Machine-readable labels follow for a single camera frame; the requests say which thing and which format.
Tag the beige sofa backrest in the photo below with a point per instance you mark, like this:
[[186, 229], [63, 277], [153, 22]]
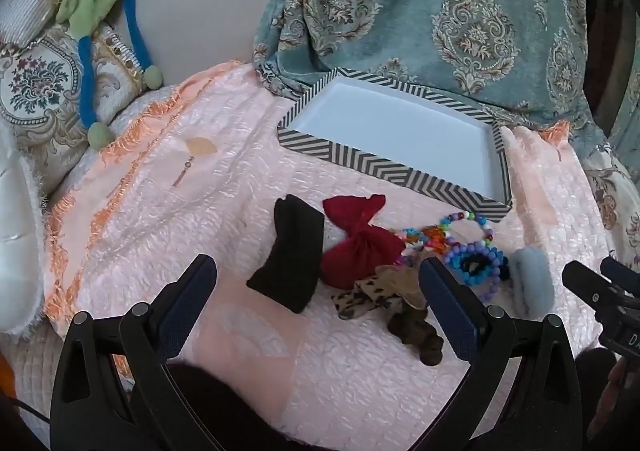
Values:
[[200, 6]]

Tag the floral embroidered cushion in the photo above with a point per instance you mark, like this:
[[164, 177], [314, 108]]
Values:
[[35, 81]]

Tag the pink textured blanket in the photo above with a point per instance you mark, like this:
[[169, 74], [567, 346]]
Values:
[[200, 211]]

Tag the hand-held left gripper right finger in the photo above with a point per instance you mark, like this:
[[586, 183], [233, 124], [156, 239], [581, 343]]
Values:
[[450, 311]]

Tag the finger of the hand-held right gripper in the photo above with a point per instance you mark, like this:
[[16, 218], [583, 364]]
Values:
[[622, 276], [585, 286]]

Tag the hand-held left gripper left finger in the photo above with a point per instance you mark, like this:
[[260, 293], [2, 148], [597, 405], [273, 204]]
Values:
[[187, 301]]

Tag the teal damask curtain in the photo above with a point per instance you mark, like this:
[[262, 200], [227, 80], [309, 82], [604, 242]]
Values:
[[430, 6]]

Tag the leopard print hair bow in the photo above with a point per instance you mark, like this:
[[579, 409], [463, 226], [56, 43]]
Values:
[[360, 303]]

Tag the brown scrunchie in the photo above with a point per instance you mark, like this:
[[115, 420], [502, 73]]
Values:
[[415, 331]]

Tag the light blue fluffy scrunchie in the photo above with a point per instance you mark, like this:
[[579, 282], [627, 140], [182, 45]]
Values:
[[535, 281]]

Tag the red fabric hair bow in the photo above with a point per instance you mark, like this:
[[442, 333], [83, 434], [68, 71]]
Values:
[[360, 251]]

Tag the green and blue plush toy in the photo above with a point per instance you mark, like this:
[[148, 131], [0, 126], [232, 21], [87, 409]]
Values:
[[95, 1]]

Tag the black fabric hair bow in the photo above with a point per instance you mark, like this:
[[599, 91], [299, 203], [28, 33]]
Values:
[[290, 256]]

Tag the person's dark clothing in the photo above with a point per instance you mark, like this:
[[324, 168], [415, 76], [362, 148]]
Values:
[[215, 406]]

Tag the striped cardboard box tray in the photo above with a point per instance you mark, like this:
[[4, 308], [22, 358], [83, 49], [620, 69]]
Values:
[[400, 131]]

